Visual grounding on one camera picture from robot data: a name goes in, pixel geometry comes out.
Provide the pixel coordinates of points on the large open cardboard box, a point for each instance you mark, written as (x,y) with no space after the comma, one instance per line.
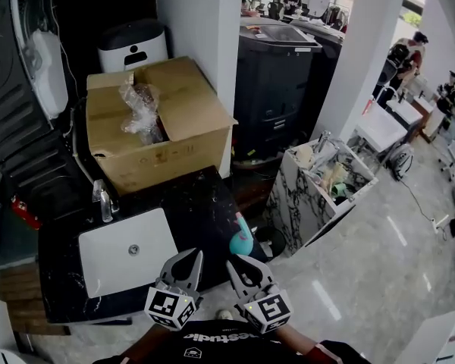
(189,104)

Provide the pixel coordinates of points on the grey backpack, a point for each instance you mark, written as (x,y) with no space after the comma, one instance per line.
(401,161)

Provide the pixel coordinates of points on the white and black round appliance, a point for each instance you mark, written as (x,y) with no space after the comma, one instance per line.
(136,44)

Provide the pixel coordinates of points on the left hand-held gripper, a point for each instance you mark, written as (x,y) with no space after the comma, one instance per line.
(170,306)

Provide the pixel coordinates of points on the white power strip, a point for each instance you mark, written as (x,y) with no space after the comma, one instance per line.
(440,222)

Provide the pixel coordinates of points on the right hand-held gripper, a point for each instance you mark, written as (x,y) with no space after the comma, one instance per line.
(267,312)

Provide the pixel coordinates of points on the person's left forearm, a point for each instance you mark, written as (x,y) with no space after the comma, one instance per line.
(142,342)

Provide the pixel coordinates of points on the chrome faucet on marble cabinet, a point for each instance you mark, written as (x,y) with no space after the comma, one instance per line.
(323,140)

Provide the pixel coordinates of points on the white rectangular sink basin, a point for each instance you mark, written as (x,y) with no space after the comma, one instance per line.
(125,254)

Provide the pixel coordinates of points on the red canister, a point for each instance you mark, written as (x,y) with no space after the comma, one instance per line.
(24,212)

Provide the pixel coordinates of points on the black top-load washing machine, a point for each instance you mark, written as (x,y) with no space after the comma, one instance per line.
(273,82)

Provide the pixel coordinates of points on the person's light shoe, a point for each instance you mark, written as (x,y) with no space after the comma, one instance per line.
(224,314)

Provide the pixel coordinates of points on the chrome sink faucet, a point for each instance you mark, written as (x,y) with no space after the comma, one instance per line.
(105,203)

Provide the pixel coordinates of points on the person's right forearm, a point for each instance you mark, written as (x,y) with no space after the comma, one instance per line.
(297,340)

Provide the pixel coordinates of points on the black marble vanity counter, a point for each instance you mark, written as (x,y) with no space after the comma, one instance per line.
(203,211)

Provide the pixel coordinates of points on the teal spray bottle pink trigger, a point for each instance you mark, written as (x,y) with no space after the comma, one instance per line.
(241,239)

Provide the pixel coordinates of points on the person's black printed shirt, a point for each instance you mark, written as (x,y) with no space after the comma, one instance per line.
(227,345)

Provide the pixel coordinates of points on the crumpled clear plastic bag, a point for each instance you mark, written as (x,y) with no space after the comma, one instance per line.
(140,108)

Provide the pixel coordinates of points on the white marble vanity cabinet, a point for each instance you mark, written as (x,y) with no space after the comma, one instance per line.
(299,199)

